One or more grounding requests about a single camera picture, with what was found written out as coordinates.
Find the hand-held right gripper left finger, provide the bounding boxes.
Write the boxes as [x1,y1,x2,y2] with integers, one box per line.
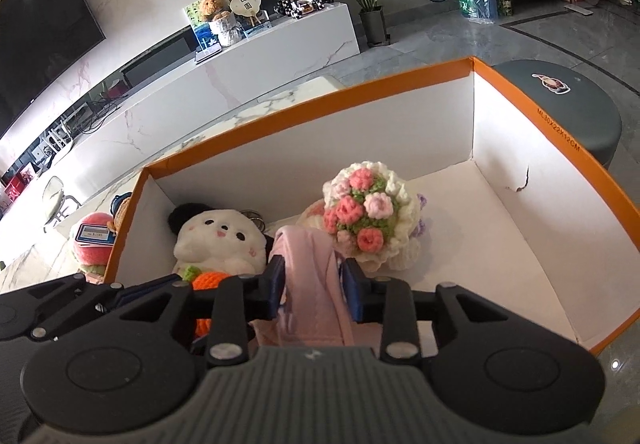
[107,257,288,366]

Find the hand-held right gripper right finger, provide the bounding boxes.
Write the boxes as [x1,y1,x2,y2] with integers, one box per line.
[341,257,506,365]

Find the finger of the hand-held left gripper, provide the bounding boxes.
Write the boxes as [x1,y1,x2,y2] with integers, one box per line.
[0,273,123,342]

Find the pink backpack-shaped pouch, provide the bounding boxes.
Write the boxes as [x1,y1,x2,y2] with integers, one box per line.
[250,224,386,350]

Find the pink plush ball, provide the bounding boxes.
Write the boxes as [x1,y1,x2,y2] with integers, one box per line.
[70,211,121,285]

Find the orange cardboard box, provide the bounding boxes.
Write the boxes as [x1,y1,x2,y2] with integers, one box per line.
[102,56,640,357]

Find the orange crochet toy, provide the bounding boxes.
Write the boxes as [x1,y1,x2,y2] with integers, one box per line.
[180,264,236,337]

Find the white panda plush toy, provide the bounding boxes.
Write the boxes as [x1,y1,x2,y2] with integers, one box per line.
[167,204,273,282]

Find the crochet flower bouquet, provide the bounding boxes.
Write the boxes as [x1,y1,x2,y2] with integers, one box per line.
[297,161,431,272]

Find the small brown bear toy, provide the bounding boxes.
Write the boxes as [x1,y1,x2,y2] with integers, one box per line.
[107,192,133,232]

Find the grey chair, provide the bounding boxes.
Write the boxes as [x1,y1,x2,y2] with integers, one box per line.
[42,176,81,232]

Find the white router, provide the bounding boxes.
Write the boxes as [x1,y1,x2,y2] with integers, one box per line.
[42,124,73,152]

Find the white marble TV cabinet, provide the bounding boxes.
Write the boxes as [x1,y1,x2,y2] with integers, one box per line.
[0,1,361,205]

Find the white textured pot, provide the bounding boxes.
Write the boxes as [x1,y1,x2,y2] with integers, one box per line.
[207,11,241,46]

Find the blue green painting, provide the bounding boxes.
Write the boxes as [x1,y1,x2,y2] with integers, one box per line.
[185,1,221,55]

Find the black flat television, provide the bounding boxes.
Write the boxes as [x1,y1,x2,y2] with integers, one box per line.
[0,0,107,137]

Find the grey round stool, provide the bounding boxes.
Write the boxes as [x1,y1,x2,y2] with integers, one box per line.
[492,59,623,170]

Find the black white toy cars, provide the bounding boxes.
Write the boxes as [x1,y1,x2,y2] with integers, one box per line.
[277,0,333,19]

